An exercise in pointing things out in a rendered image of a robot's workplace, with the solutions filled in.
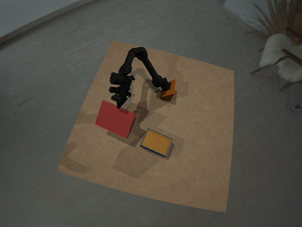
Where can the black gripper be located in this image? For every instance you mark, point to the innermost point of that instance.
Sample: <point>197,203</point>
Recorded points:
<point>121,98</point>

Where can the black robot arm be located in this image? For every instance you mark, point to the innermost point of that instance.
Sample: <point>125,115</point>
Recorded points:
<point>122,78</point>

